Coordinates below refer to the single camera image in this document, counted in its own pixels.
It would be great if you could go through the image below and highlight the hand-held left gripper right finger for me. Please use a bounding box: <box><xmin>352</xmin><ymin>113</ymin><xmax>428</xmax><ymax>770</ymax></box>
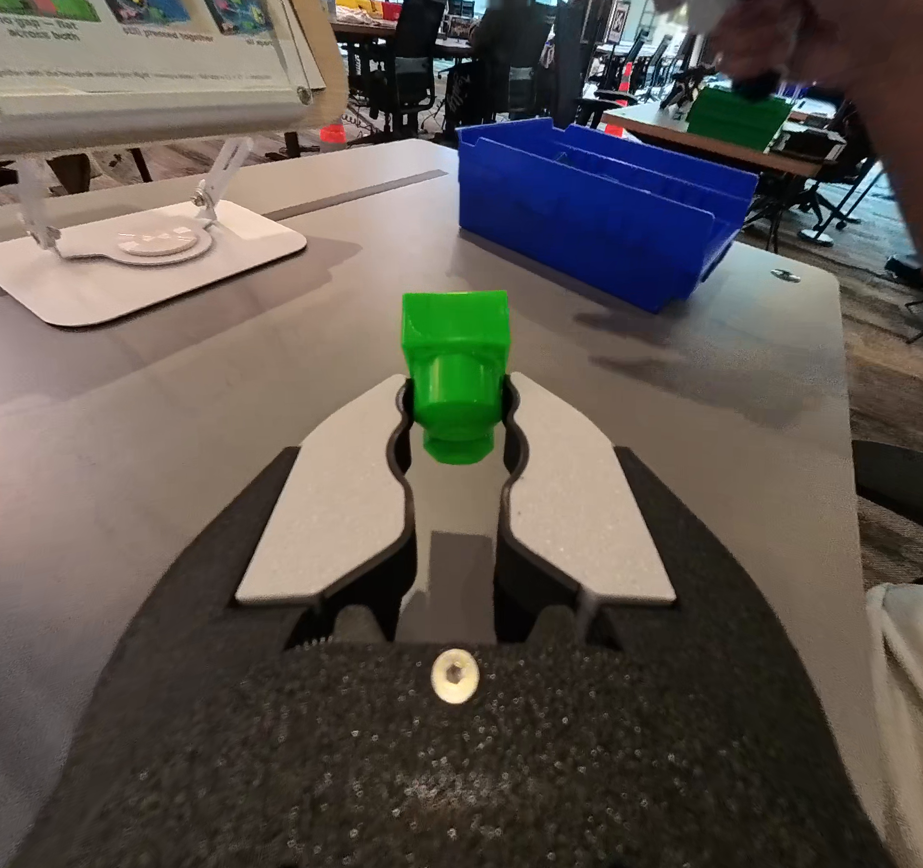
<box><xmin>496</xmin><ymin>372</ymin><xmax>679</xmax><ymax>613</ymax></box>

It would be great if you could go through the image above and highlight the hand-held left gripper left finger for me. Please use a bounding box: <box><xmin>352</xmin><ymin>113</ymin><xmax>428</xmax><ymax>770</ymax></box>
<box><xmin>234</xmin><ymin>376</ymin><xmax>419</xmax><ymax>613</ymax></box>

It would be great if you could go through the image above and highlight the green mega block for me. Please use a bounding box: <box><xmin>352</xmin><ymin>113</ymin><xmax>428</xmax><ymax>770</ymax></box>
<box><xmin>400</xmin><ymin>291</ymin><xmax>513</xmax><ymax>465</ymax></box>

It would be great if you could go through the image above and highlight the blue storage bin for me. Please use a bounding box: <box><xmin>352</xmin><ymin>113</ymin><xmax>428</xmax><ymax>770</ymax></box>
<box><xmin>456</xmin><ymin>118</ymin><xmax>760</xmax><ymax>314</ymax></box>

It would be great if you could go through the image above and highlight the person's right hand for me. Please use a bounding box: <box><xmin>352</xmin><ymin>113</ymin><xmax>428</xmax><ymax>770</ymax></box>
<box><xmin>710</xmin><ymin>0</ymin><xmax>923</xmax><ymax>103</ymax></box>

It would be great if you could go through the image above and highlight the stack of green bins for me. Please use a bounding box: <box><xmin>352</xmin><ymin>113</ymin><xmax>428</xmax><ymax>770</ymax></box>
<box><xmin>685</xmin><ymin>85</ymin><xmax>794</xmax><ymax>151</ymax></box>

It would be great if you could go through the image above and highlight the black office chair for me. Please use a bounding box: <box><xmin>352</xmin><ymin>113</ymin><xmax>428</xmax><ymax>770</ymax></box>
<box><xmin>375</xmin><ymin>0</ymin><xmax>451</xmax><ymax>140</ymax></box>

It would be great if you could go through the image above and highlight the dark wooden table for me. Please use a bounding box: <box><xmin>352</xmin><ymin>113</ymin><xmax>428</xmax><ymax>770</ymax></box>
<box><xmin>332</xmin><ymin>17</ymin><xmax>477</xmax><ymax>54</ymax></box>

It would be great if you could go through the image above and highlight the person's white t-shirt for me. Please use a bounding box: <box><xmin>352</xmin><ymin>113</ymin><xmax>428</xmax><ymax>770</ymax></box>
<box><xmin>865</xmin><ymin>583</ymin><xmax>923</xmax><ymax>840</ymax></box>

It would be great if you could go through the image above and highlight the instruction board on white stand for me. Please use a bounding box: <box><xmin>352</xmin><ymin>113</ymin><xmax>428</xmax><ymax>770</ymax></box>
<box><xmin>0</xmin><ymin>0</ymin><xmax>347</xmax><ymax>328</ymax></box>

